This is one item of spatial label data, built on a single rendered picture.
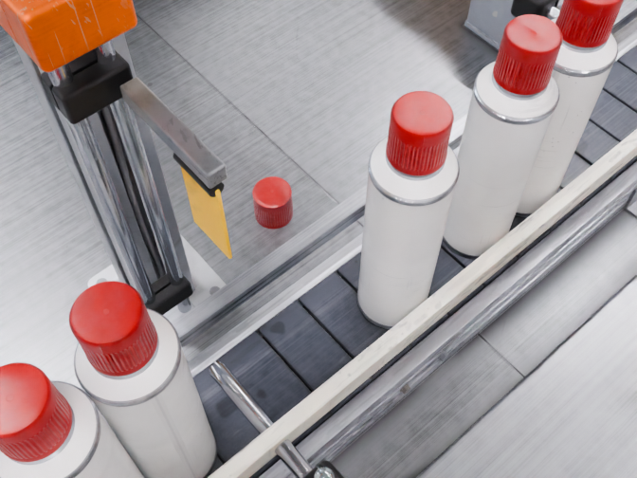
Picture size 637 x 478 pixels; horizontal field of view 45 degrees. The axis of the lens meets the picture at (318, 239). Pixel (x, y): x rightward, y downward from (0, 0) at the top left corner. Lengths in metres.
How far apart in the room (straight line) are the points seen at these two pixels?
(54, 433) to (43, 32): 0.17
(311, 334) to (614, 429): 0.22
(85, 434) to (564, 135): 0.37
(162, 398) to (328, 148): 0.39
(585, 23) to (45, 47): 0.32
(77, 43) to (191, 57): 0.49
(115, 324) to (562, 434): 0.33
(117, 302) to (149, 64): 0.49
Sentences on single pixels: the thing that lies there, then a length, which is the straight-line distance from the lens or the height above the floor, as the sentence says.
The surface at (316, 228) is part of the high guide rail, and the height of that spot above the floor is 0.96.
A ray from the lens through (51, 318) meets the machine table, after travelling 0.66.
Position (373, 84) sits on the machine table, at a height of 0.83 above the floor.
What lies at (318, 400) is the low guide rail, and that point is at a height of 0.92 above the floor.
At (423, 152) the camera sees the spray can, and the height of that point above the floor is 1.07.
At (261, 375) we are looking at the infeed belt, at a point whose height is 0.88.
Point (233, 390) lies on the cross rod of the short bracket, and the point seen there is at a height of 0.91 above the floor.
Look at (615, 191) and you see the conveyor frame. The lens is 0.68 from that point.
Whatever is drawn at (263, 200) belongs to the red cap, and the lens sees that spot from 0.64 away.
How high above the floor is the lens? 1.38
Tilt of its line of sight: 57 degrees down
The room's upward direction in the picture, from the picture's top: straight up
